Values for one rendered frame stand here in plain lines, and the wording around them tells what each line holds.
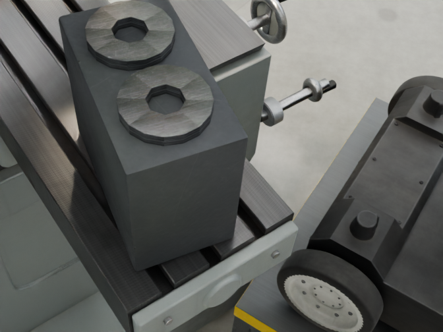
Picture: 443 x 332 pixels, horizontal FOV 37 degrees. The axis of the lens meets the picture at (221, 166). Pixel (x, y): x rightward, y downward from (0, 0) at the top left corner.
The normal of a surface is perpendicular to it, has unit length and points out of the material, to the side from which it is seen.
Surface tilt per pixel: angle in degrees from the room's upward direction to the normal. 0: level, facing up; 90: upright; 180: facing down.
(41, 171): 0
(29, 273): 90
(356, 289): 24
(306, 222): 0
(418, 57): 0
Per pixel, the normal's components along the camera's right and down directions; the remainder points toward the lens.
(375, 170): 0.06, -0.59
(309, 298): -0.53, 0.67
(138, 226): 0.40, 0.75
